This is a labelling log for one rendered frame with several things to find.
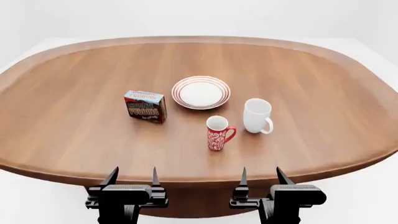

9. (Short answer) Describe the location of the chocolate pudding box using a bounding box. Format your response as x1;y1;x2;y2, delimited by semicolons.
123;90;168;124

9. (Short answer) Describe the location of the black right gripper camera box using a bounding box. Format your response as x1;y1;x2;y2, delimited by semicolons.
269;184;328;207

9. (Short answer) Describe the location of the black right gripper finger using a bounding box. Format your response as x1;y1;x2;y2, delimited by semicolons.
275;166;297;187
233;166;250;200

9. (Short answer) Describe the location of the white plate with red rings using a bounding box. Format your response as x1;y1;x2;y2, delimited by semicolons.
171;75;231;110

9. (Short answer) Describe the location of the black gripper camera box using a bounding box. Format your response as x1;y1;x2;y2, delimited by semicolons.
101;184;153;207
269;184;328;207

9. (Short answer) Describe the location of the red patterned white mug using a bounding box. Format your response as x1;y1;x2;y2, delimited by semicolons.
206;114;237;151

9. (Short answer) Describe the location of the black left gripper camera box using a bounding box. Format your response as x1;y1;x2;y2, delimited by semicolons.
101;184;153;207

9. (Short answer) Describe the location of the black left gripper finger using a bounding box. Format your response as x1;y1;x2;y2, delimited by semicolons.
151;166;166;198
88;166;119;197

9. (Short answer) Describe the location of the white ceramic mug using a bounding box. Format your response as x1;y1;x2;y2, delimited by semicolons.
243;97;274;135

